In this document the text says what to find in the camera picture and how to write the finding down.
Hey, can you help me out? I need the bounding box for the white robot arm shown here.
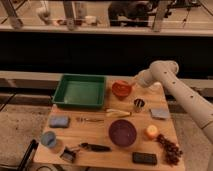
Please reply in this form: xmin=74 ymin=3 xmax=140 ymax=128
xmin=134 ymin=60 xmax=213 ymax=145

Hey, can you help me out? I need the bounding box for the red bowl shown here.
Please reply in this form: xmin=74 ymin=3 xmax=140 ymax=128
xmin=112 ymin=80 xmax=132 ymax=98

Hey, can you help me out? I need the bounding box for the purple bowl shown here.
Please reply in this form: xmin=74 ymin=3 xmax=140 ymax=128
xmin=108 ymin=119 xmax=137 ymax=147

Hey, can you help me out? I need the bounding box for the small metal cup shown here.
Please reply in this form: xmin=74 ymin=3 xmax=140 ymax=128
xmin=134 ymin=98 xmax=145 ymax=112

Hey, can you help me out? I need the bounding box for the orange fruit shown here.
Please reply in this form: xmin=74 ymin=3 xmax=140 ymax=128
xmin=145 ymin=125 xmax=159 ymax=139

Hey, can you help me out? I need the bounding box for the green plastic tray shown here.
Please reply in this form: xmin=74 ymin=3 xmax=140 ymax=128
xmin=52 ymin=74 xmax=106 ymax=109

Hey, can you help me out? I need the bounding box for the black rectangular remote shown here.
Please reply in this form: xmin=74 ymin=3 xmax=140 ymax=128
xmin=132 ymin=152 xmax=157 ymax=165

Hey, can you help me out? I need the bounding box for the bunch of dark grapes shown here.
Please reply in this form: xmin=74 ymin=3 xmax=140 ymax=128
xmin=156 ymin=134 xmax=183 ymax=165

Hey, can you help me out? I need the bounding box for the blue sponge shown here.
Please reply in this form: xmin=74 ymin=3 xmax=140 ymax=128
xmin=49 ymin=116 xmax=69 ymax=128

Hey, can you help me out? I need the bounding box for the black binder clip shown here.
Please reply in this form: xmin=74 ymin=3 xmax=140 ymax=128
xmin=60 ymin=148 xmax=79 ymax=163

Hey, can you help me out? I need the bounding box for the black chair frame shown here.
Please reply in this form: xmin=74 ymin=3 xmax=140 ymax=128
xmin=17 ymin=139 xmax=38 ymax=171

